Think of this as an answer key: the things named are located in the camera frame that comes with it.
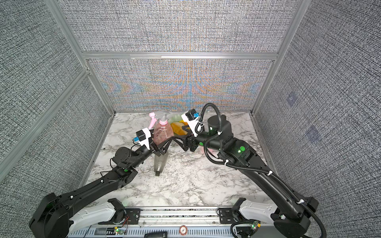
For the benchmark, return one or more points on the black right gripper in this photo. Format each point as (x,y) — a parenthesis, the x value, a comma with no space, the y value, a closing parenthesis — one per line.
(190,142)

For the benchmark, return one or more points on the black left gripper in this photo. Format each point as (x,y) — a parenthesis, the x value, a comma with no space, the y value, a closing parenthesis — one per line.
(158,151)

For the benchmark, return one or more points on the translucent pink spray bottle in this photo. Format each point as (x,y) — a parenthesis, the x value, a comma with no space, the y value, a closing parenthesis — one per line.
(162,132)

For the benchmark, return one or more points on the grey pink spray nozzle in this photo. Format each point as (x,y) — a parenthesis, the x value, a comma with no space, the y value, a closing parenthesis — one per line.
(156,116)

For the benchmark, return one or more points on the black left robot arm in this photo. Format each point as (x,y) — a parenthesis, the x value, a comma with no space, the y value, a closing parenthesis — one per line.
(57,216)

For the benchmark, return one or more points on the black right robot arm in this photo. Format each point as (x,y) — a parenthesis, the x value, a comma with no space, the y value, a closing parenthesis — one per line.
(292,213)

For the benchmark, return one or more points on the clear grey spray bottle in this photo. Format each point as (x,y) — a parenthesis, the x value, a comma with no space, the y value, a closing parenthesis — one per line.
(159,163)

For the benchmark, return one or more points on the orange bread roll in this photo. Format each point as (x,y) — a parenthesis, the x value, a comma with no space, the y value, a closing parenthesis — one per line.
(177,128)

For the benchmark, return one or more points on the green scalloped plate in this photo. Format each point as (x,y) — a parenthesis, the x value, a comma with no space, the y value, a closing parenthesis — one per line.
(172,118)

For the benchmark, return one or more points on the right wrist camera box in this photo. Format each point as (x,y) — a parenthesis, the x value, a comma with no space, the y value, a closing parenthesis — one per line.
(193,119)

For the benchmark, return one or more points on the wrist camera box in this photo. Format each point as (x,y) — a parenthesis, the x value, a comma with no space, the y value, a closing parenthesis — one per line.
(193,119)
(142,138)

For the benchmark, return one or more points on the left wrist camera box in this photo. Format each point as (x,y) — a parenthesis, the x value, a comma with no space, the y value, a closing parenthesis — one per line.
(142,138)

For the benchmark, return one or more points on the aluminium front rail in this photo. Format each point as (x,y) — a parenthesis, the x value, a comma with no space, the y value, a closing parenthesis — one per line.
(182,222)

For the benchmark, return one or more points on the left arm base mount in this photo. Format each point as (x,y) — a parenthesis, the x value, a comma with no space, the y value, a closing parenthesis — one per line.
(123,216)

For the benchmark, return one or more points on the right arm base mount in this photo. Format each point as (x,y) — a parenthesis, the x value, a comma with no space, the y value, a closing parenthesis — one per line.
(232,215)

